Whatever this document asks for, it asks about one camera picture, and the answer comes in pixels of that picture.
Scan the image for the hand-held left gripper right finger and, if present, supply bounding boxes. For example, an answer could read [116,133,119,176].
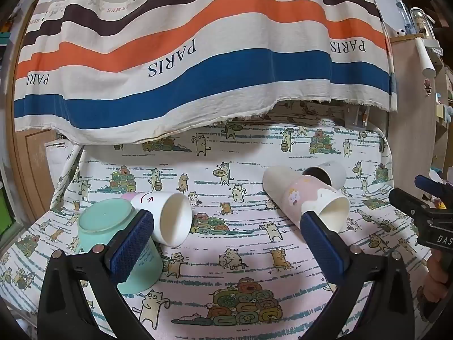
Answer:
[300,211,417,340]

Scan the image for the white paper cup pink arrow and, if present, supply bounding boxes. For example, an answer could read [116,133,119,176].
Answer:
[119,191,193,248]

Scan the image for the clear glass jar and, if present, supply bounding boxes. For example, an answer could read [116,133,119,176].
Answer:
[410,7,436,40]

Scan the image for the cat printed cloth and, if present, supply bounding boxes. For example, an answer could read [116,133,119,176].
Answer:
[0,101,434,340]

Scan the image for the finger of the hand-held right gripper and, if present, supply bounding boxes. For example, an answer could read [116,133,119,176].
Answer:
[415,175,453,201]
[388,187,447,221]

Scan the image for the white paper roll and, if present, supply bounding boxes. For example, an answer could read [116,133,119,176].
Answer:
[414,37,437,77]

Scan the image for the striped cloth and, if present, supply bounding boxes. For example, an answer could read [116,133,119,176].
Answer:
[13,0,397,145]

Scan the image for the wooden shelf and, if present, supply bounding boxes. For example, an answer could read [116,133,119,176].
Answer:
[387,33,453,199]

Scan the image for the person's right hand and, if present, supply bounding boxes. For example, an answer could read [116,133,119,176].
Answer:
[422,252,453,304]

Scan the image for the white grey paper cup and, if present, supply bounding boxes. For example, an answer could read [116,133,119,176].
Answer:
[303,161,347,189]

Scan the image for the mint green cup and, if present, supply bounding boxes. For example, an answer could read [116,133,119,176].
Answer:
[77,199,163,295]

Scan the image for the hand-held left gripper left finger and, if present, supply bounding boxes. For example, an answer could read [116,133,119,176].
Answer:
[37,209,156,340]

